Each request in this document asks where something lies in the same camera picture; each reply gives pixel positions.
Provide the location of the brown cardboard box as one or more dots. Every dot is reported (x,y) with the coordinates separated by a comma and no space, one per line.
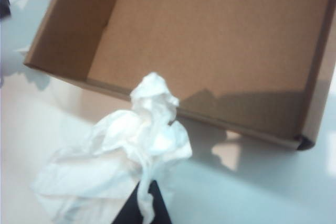
(210,37)

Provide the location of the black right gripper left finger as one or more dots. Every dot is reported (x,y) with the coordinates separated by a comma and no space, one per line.
(130,208)

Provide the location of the white paper ball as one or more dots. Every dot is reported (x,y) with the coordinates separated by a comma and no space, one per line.
(113,155)

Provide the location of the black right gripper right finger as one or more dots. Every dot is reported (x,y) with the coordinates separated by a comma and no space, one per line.
(160,205)

